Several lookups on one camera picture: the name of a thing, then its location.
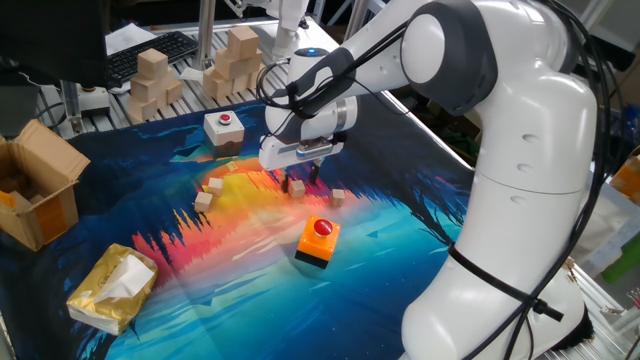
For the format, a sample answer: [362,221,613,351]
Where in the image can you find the black computer keyboard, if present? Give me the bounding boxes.
[105,30,199,89]

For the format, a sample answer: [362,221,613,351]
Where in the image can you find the dark grey stand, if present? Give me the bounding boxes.
[0,82,42,139]

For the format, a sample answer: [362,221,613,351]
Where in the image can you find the black computer monitor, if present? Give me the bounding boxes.
[0,0,110,90]

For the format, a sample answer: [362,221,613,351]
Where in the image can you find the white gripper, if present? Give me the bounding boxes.
[258,133,346,194]

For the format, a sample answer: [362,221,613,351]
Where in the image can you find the open brown cardboard box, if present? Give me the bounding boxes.
[0,118,92,252]

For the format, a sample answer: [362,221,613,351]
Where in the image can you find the green plastic object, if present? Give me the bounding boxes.
[602,239,640,284]

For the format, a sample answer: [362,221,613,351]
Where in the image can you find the white device with brown knob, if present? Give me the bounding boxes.
[77,85,112,119]

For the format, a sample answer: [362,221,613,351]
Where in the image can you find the short aluminium post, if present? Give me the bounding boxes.
[60,79,84,135]

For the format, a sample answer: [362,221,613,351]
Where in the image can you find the gold tissue pack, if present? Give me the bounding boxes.
[65,242,160,337]

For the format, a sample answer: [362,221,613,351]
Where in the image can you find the white paper sheet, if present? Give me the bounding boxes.
[103,22,159,56]

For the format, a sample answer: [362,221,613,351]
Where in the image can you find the silver camera box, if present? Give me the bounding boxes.
[294,138,336,161]

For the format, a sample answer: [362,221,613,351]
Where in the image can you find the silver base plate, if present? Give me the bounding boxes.
[249,17,342,64]

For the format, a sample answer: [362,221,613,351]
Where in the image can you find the white box with red button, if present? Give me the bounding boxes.
[202,110,246,160]

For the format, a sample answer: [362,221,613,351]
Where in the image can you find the orange box with red button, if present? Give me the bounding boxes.
[293,214,342,270]

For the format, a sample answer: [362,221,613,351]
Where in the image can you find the black fluffy duster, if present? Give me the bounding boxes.
[549,304,596,351]

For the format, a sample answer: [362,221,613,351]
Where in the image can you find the colourful forest print cloth mat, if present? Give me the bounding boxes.
[0,92,476,360]

